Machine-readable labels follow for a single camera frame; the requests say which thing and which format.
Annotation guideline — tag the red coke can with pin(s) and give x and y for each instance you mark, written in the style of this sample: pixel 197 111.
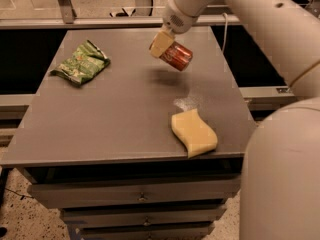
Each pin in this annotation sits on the red coke can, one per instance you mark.
pixel 178 56

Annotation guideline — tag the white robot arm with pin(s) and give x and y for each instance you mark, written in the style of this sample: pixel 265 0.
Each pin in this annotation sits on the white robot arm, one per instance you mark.
pixel 280 180

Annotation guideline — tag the bottom grey drawer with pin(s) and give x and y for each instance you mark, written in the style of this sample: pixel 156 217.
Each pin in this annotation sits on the bottom grey drawer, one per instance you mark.
pixel 153 232

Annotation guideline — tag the grey drawer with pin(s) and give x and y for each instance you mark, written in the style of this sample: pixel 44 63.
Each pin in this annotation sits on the grey drawer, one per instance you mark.
pixel 153 232
pixel 135 191
pixel 144 215

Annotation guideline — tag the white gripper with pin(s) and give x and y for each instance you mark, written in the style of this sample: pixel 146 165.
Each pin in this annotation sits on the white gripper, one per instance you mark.
pixel 180 20

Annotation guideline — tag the green chip bag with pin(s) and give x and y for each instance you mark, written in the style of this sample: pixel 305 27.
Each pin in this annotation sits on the green chip bag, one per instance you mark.
pixel 86 62

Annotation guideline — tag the grey drawer cabinet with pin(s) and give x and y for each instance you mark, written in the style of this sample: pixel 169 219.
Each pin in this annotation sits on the grey drawer cabinet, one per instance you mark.
pixel 118 126

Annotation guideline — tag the yellow sponge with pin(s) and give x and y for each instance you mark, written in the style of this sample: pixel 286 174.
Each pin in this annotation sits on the yellow sponge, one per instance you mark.
pixel 197 136

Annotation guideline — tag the grey metal railing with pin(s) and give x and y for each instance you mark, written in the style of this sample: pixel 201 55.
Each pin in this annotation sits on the grey metal railing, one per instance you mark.
pixel 77 14

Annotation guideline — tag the middle grey drawer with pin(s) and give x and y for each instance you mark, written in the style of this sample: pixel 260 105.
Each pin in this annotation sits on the middle grey drawer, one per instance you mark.
pixel 144 215

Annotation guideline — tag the top grey drawer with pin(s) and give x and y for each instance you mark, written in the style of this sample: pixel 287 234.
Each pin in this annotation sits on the top grey drawer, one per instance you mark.
pixel 135 191

